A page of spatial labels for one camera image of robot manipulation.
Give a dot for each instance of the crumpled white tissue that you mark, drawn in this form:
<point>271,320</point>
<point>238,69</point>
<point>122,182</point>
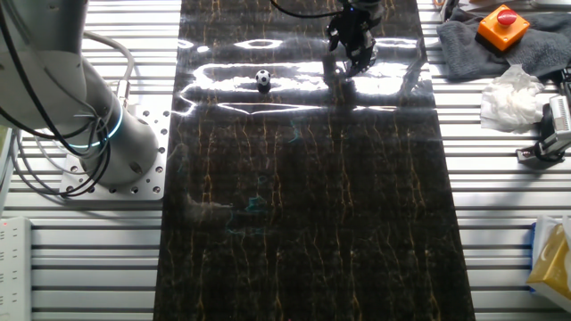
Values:
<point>513,102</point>

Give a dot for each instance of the grey cloth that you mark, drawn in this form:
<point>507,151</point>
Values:
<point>464,49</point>

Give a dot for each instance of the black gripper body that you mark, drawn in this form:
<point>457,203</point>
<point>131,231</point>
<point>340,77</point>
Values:
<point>354,27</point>

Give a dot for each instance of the black marble-pattern mat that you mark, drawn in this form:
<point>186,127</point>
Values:
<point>290,214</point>

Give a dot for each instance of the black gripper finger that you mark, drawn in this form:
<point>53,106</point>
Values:
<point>363,60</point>
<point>333,35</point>

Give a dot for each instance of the orange emergency stop box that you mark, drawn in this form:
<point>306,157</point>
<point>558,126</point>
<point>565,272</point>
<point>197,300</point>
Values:
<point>502,31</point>

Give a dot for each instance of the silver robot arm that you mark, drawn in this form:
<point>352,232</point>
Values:
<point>53,80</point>

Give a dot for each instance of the yellow tissue pack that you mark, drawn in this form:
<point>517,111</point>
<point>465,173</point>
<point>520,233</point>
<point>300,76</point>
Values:
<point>551,263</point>

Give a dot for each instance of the white power strip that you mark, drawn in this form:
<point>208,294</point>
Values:
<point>13,267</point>

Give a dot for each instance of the small black-white soccer ball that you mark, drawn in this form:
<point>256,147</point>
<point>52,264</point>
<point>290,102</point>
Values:
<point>262,77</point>

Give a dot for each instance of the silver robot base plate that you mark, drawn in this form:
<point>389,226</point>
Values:
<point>151,178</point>

